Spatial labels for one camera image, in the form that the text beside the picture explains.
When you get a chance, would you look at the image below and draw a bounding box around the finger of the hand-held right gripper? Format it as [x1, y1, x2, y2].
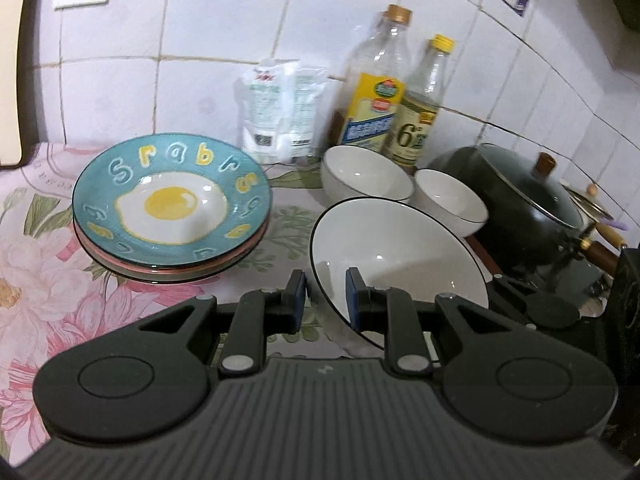
[492, 274, 582, 331]

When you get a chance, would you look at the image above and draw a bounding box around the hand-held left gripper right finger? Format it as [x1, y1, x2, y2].
[346, 267, 532, 377]

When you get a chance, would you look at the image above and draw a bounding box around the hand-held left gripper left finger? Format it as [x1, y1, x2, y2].
[117, 269, 307, 377]

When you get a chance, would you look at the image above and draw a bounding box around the white ribbed bowl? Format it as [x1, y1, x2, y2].
[308, 197, 491, 352]
[412, 168, 490, 239]
[320, 144, 416, 206]

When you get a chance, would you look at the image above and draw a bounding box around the blue fried egg plate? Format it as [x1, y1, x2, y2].
[71, 132, 274, 267]

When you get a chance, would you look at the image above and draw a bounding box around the gas stove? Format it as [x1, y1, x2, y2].
[467, 232, 621, 333]

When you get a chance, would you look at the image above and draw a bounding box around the black cooking pot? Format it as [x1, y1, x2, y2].
[427, 146, 624, 287]

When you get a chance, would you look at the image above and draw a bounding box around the clear vinegar bottle yellow cap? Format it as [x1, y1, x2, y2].
[382, 34, 455, 169]

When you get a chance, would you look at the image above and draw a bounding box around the cooking wine bottle yellow label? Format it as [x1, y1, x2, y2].
[329, 4, 414, 162]

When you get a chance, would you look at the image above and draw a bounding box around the clear seasoning packet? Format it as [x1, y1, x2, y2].
[289, 64, 327, 163]

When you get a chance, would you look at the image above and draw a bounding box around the white seasoning packet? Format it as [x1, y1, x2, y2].
[238, 59, 298, 166]

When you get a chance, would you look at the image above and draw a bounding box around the floral tablecloth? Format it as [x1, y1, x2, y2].
[0, 142, 482, 463]

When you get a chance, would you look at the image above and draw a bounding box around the range hood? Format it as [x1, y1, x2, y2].
[591, 0, 640, 70]

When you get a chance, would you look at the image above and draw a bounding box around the cream cutting board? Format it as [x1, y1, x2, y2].
[0, 0, 42, 169]

